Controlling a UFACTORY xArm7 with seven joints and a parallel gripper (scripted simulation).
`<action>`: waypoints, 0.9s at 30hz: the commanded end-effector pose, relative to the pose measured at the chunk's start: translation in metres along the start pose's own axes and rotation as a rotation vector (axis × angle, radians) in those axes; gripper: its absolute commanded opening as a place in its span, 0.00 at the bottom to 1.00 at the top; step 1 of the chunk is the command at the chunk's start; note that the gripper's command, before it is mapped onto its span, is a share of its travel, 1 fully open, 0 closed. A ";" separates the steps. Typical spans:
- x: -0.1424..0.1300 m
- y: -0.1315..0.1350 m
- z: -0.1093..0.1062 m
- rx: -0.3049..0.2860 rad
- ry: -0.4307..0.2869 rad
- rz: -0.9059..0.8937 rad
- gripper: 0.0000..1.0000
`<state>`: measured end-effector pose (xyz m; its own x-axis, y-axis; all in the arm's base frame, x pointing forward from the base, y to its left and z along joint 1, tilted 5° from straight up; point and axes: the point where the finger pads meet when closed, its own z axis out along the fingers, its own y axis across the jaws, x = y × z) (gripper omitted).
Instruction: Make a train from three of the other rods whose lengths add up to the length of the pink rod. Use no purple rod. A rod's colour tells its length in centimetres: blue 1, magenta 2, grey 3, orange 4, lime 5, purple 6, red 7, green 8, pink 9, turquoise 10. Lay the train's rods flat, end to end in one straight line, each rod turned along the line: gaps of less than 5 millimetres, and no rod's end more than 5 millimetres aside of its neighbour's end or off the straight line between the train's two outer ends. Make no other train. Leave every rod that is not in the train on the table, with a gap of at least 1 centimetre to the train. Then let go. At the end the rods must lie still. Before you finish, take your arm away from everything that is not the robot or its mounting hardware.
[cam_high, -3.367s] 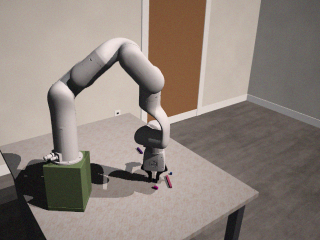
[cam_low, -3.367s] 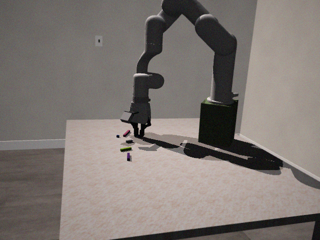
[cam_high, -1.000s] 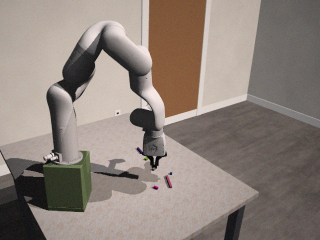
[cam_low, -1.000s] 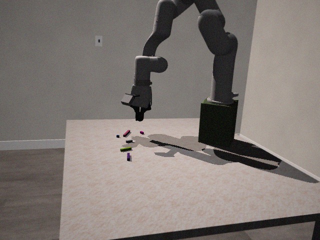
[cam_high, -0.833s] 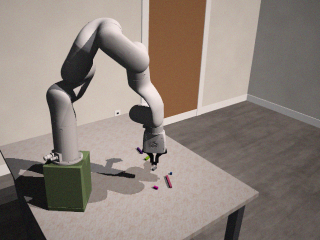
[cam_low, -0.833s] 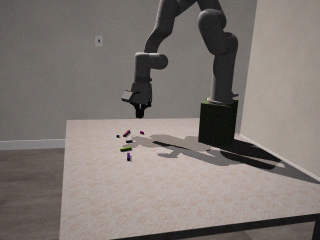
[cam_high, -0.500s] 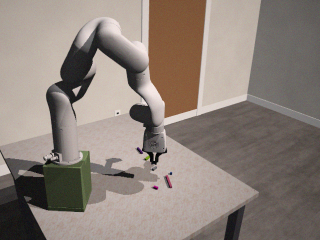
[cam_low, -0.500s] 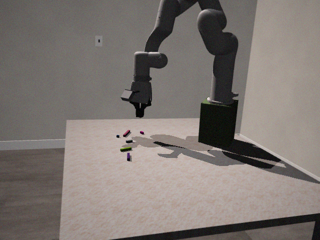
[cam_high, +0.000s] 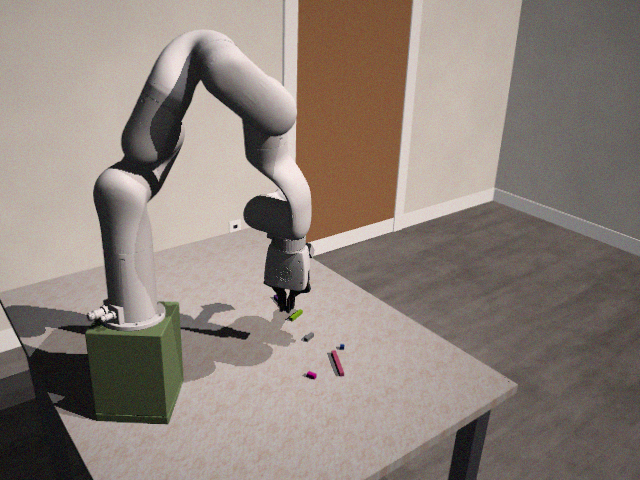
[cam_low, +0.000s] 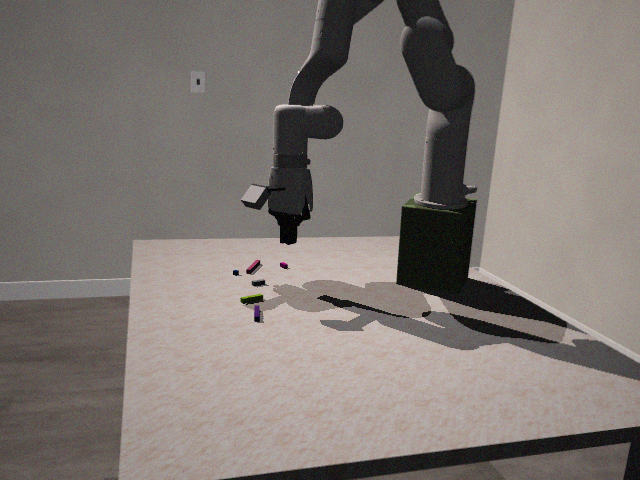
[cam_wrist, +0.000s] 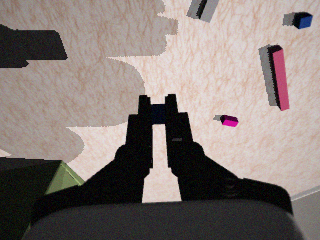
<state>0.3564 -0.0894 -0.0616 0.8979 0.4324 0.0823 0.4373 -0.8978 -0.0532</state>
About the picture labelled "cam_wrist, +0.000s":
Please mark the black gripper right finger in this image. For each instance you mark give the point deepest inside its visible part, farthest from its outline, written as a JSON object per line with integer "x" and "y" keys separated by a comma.
{"x": 201, "y": 178}

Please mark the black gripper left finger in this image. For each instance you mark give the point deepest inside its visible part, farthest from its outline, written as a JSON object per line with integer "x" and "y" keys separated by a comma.
{"x": 120, "y": 181}

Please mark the small blue cube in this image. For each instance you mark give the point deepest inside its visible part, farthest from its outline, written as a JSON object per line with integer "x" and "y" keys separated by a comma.
{"x": 303, "y": 20}
{"x": 158, "y": 114}

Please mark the pink rod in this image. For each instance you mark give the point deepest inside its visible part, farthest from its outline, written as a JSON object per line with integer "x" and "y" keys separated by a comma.
{"x": 279, "y": 75}

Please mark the magenta block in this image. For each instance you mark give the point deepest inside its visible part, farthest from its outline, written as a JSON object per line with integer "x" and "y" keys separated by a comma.
{"x": 229, "y": 121}

